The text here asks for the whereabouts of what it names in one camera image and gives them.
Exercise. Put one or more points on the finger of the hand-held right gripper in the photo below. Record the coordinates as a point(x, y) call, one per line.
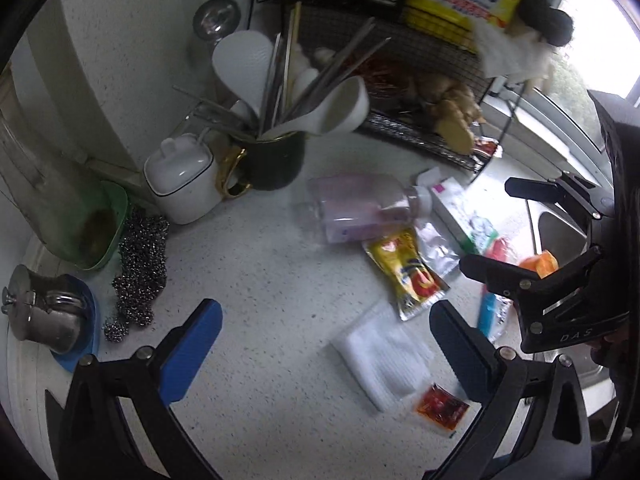
point(495, 272)
point(535, 190)

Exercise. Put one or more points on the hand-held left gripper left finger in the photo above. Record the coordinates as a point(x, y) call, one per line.
point(192, 350)

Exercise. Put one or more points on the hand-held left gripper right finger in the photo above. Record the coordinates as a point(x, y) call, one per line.
point(457, 352)

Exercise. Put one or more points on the orange plastic cup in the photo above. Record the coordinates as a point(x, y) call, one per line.
point(540, 264)

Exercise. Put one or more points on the red sauce packet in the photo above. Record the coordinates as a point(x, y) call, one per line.
point(442, 407)

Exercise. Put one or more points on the clear plastic sachet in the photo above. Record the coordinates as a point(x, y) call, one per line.
point(437, 252)

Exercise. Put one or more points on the white and green box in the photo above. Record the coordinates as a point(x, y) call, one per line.
point(460, 210)

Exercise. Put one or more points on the white gauze cloth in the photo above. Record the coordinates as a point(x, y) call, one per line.
point(385, 360)

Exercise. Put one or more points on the yellow and red packet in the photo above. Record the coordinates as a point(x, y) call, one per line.
point(405, 270)

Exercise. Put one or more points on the pink translucent bottle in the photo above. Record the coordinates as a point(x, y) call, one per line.
point(360, 205)

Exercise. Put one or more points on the steel sink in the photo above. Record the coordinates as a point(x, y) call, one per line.
point(550, 227)

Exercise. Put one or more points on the red foil packet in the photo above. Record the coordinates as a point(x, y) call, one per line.
point(486, 146)

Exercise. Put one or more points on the steel wool scourer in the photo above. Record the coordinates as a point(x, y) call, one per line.
point(142, 260)

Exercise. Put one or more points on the blue dish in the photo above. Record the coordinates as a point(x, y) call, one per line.
point(90, 320)

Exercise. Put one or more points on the ginger root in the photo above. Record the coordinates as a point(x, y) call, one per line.
point(450, 110)

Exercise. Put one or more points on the small steel lidded pot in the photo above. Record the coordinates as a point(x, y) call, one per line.
point(45, 315)

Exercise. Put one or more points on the white ceramic lidded jar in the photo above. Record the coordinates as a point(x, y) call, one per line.
point(182, 185)

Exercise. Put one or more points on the black plastic bag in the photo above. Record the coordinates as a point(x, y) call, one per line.
point(547, 15)

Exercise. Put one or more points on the window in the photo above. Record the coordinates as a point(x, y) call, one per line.
point(595, 20)

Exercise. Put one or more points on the dried red chilies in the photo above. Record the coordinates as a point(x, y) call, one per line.
point(385, 77)

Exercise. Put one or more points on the dark green mug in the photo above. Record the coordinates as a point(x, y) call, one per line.
point(275, 165)

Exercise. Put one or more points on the yellow OMO detergent bag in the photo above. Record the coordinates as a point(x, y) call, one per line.
point(460, 0)

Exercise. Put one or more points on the white ladle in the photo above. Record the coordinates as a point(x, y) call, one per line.
point(340, 110)

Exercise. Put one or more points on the garlic bulb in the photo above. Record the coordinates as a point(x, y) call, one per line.
point(320, 57)

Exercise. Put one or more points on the bundle of steel chopsticks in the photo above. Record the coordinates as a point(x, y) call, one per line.
point(280, 85)

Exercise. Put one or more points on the white rice paddle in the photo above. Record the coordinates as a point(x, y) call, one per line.
point(240, 70)

